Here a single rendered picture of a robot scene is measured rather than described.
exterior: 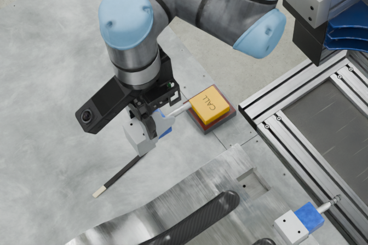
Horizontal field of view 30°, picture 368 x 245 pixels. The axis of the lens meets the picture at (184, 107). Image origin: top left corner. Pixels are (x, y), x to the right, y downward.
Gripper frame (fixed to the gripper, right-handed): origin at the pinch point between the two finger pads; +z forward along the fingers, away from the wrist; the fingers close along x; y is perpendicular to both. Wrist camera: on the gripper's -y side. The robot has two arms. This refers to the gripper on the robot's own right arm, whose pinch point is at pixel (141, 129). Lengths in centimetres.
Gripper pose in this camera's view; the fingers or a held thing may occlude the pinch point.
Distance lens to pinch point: 124.4
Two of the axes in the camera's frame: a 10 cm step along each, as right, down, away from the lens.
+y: 8.3, -5.2, 2.1
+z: 0.7, 4.7, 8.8
